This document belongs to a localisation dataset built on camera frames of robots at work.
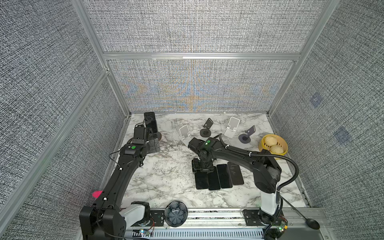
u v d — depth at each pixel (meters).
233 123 1.01
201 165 0.72
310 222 0.71
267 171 0.50
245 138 1.03
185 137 1.00
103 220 0.38
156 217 0.73
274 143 0.97
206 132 1.06
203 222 0.73
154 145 0.73
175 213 0.74
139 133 0.61
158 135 1.07
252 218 0.73
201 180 0.76
